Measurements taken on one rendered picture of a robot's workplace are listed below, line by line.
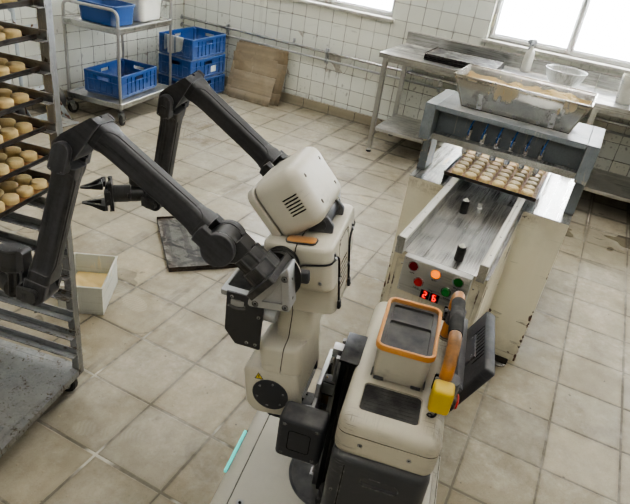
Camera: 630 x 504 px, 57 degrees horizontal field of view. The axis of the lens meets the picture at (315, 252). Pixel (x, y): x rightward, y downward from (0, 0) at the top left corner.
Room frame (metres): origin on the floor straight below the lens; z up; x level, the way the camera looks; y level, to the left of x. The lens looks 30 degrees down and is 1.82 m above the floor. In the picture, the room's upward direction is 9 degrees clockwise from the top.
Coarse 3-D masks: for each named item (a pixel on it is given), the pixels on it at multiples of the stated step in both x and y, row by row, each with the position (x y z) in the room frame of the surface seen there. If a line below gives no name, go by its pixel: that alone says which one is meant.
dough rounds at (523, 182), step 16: (464, 160) 2.59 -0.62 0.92; (480, 160) 2.62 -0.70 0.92; (496, 160) 2.66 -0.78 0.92; (464, 176) 2.43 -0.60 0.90; (480, 176) 2.41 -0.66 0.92; (496, 176) 2.50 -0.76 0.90; (512, 176) 2.53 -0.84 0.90; (528, 176) 2.56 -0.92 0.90; (544, 176) 2.59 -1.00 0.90; (528, 192) 2.31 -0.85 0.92
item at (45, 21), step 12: (48, 0) 1.68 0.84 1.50; (48, 12) 1.68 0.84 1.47; (48, 24) 1.67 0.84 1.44; (48, 36) 1.67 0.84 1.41; (48, 48) 1.67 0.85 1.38; (48, 60) 1.67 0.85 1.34; (48, 84) 1.67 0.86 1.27; (48, 108) 1.67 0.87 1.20; (60, 108) 1.69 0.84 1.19; (48, 120) 1.67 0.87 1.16; (60, 120) 1.69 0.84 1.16; (60, 132) 1.68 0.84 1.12; (72, 240) 1.69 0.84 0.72; (72, 252) 1.69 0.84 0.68; (72, 264) 1.68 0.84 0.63; (72, 276) 1.68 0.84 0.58; (72, 288) 1.67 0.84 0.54; (72, 300) 1.67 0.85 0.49; (72, 324) 1.67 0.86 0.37; (72, 360) 1.67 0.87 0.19
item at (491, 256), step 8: (520, 200) 2.26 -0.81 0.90; (512, 208) 2.17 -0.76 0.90; (520, 208) 2.18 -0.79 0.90; (512, 216) 2.09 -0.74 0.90; (504, 224) 2.00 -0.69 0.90; (512, 224) 2.02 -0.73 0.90; (504, 232) 1.93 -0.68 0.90; (496, 240) 1.86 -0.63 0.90; (504, 240) 1.91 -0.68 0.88; (496, 248) 1.79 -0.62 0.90; (488, 256) 1.73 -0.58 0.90; (496, 256) 1.79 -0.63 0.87; (480, 264) 1.65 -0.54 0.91; (488, 264) 1.67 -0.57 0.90; (480, 272) 1.65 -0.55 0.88; (488, 272) 1.68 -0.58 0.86; (480, 280) 1.65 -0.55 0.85
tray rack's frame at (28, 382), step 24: (0, 360) 1.65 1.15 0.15; (24, 360) 1.67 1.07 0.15; (48, 360) 1.69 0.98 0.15; (0, 384) 1.53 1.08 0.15; (24, 384) 1.55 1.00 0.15; (48, 384) 1.57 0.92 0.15; (0, 408) 1.42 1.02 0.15; (24, 408) 1.44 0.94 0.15; (0, 432) 1.32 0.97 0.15; (24, 432) 1.36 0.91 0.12
